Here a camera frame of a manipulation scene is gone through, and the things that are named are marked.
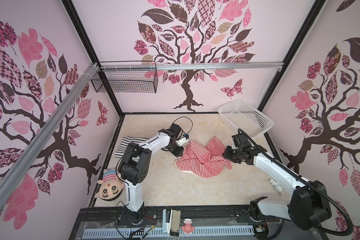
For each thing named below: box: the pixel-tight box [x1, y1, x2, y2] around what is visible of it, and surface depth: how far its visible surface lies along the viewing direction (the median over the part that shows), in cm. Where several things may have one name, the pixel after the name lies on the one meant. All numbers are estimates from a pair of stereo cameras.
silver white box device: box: [162, 209, 181, 237], surface depth 71 cm
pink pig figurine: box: [182, 218, 195, 235], surface depth 70 cm
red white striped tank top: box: [174, 136, 233, 178], surface depth 90 cm
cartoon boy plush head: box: [94, 167, 125, 201], surface depth 76 cm
